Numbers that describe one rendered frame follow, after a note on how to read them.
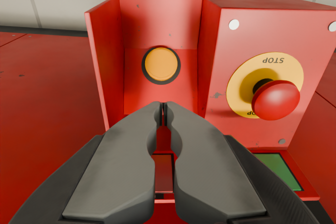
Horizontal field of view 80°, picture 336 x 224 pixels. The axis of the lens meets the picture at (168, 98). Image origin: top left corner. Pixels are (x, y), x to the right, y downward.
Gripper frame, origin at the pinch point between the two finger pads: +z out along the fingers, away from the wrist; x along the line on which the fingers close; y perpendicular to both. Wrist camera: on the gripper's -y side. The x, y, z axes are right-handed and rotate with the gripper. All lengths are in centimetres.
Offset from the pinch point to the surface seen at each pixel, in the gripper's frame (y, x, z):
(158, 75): 2.1, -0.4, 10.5
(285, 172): 9.9, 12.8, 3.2
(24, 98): 14.5, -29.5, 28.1
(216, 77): 0.4, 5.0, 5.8
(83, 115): 15.6, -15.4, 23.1
